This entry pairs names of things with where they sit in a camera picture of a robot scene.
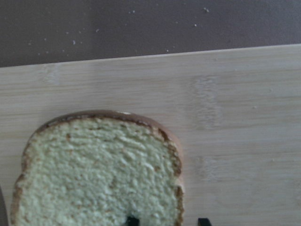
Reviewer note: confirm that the wooden cutting board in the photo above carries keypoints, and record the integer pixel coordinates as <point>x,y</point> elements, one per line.
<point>237,114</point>

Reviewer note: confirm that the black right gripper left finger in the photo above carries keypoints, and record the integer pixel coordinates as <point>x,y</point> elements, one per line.
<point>132,221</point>

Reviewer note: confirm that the bread slice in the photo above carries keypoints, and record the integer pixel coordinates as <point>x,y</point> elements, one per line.
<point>99,168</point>

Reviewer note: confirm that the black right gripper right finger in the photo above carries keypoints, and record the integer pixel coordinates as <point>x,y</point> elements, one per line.
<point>204,222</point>

